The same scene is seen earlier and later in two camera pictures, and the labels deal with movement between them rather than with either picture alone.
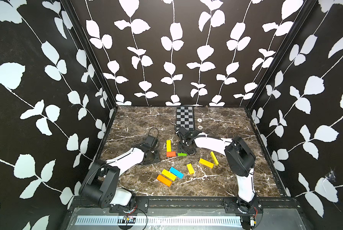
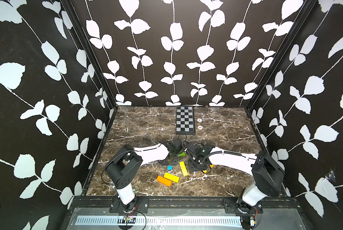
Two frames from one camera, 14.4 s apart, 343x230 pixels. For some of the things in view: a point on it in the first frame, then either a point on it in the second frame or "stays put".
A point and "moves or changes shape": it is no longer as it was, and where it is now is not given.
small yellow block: (190, 168) moves or changes shape
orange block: (164, 180) stays put
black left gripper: (157, 158) → (175, 161)
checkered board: (185, 117) stays put
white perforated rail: (159, 221) stays put
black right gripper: (179, 143) → (191, 169)
